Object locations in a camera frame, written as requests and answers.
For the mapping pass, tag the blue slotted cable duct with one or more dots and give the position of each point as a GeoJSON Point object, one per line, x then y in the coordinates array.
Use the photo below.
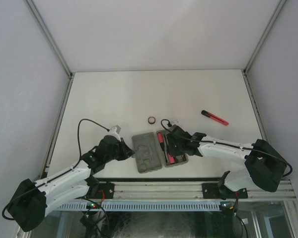
{"type": "Point", "coordinates": [140, 206]}

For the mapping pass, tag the black mounting plate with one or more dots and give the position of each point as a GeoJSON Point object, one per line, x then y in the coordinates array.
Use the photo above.
{"type": "Point", "coordinates": [212, 191]}
{"type": "Point", "coordinates": [101, 191]}

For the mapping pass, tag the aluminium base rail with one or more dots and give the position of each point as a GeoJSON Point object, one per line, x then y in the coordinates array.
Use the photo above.
{"type": "Point", "coordinates": [189, 191]}

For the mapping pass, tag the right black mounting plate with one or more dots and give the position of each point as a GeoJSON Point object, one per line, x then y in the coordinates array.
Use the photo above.
{"type": "Point", "coordinates": [212, 191]}

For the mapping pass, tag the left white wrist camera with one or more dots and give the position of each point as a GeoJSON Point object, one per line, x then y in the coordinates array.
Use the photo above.
{"type": "Point", "coordinates": [114, 131]}

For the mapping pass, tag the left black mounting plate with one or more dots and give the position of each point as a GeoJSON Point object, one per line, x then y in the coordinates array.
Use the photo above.
{"type": "Point", "coordinates": [101, 191]}

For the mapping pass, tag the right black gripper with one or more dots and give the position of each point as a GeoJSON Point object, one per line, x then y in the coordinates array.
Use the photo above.
{"type": "Point", "coordinates": [174, 152]}

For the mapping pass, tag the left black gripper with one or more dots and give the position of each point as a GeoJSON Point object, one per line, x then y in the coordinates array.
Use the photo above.
{"type": "Point", "coordinates": [126, 151]}

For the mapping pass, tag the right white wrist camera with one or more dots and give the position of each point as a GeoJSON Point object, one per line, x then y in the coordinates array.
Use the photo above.
{"type": "Point", "coordinates": [175, 122]}

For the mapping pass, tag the left aluminium frame post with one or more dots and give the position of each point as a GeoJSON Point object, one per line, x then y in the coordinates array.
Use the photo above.
{"type": "Point", "coordinates": [39, 20]}

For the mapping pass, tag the black electrical tape roll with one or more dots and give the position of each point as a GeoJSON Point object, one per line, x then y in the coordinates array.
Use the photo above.
{"type": "Point", "coordinates": [151, 120]}

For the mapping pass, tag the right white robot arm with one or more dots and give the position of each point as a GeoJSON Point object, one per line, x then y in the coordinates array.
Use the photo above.
{"type": "Point", "coordinates": [261, 165]}

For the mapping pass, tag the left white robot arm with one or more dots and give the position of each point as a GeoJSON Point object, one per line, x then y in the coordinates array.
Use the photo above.
{"type": "Point", "coordinates": [34, 200]}

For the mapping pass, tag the grey plastic tool case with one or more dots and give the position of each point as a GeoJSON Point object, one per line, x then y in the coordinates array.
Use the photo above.
{"type": "Point", "coordinates": [149, 155]}

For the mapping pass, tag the red black utility knife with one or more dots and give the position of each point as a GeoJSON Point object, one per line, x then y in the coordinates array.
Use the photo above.
{"type": "Point", "coordinates": [215, 118]}

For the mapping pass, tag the aluminium frame post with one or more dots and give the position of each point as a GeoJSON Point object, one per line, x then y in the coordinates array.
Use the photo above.
{"type": "Point", "coordinates": [256, 52]}
{"type": "Point", "coordinates": [39, 20]}

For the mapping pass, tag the right aluminium frame post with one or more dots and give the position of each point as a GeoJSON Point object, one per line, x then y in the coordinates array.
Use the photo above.
{"type": "Point", "coordinates": [256, 52]}

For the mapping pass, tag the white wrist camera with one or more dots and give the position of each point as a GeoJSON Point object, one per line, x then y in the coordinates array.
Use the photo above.
{"type": "Point", "coordinates": [175, 122]}
{"type": "Point", "coordinates": [114, 131]}

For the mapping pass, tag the red-handled screwdriver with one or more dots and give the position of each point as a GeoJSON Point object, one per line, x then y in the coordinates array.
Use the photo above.
{"type": "Point", "coordinates": [173, 160]}
{"type": "Point", "coordinates": [160, 139]}

